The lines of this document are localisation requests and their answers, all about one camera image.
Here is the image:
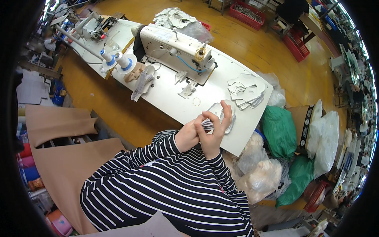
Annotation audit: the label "person's left hand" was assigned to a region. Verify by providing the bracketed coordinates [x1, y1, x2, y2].
[174, 115, 208, 153]

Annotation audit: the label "person's right hand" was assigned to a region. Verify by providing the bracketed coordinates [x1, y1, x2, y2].
[194, 100, 233, 160]

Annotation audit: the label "bundle of white cut pieces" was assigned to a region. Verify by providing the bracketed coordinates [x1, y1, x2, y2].
[201, 100, 237, 135]

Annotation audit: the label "stack of white shaped pieces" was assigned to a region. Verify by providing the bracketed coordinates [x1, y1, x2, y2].
[227, 73, 266, 111]

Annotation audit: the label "small white cut pieces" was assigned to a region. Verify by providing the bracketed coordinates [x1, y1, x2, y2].
[178, 82, 198, 100]

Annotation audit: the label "clear bag beside table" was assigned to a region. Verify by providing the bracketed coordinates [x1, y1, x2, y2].
[256, 71, 287, 108]

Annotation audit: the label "large green plastic bag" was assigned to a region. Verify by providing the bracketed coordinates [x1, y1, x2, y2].
[261, 105, 298, 159]

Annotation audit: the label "bunch of yellow rubber bands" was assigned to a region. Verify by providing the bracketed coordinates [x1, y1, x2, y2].
[195, 47, 207, 62]

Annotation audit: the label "bundle of grey white strips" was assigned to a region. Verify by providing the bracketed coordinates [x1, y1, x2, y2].
[130, 65, 156, 103]

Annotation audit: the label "clear bag of beige material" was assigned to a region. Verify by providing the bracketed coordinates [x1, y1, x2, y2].
[235, 158, 283, 205]

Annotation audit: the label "person's body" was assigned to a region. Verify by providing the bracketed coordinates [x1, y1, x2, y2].
[80, 130, 254, 237]

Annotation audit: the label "white industrial sewing machine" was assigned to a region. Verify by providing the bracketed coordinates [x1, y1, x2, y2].
[131, 23, 218, 87]

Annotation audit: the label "brown cardboard box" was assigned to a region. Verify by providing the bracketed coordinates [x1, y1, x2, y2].
[286, 104, 326, 154]

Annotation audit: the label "beige cloth lump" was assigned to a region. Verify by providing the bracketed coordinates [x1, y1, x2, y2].
[123, 62, 146, 83]

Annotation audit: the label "clear plastic bag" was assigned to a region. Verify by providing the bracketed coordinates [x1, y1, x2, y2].
[176, 21, 215, 44]

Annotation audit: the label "white thread cone blue base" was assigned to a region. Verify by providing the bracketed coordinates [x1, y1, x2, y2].
[114, 52, 137, 75]
[99, 49, 118, 71]

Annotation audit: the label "crumpled green plastic bag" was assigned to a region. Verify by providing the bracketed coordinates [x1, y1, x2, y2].
[275, 155, 315, 208]

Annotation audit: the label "red plastic crate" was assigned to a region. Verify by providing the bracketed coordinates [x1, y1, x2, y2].
[282, 28, 310, 63]

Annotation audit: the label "white plastic bags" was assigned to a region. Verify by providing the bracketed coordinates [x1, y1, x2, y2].
[306, 99, 340, 179]

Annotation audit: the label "red crate with metal parts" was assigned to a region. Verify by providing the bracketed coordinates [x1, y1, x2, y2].
[228, 1, 266, 31]

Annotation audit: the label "heap of white pieces in basket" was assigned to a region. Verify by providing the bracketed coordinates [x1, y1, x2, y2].
[153, 7, 197, 29]

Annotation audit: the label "red slatted crate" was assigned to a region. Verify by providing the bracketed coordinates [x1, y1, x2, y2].
[303, 181, 330, 213]

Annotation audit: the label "row of crowded workstations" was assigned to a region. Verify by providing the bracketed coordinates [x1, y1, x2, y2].
[311, 0, 378, 208]

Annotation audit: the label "brown sheet material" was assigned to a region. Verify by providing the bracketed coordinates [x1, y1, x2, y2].
[25, 104, 128, 235]

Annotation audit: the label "grey overlock sewing machine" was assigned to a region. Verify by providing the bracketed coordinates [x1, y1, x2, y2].
[74, 11, 119, 42]

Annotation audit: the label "blue box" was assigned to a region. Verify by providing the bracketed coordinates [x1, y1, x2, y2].
[51, 79, 67, 106]

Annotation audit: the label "grey thread stand pole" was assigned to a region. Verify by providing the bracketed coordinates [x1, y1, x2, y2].
[54, 24, 104, 61]

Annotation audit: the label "stack of white paper sheets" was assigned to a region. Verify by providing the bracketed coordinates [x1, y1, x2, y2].
[16, 70, 55, 107]

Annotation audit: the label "pink plastic stool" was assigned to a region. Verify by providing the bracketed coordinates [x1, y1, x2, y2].
[45, 209, 73, 237]

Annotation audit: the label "coloured rolls rack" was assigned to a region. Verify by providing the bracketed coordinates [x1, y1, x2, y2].
[16, 107, 45, 191]

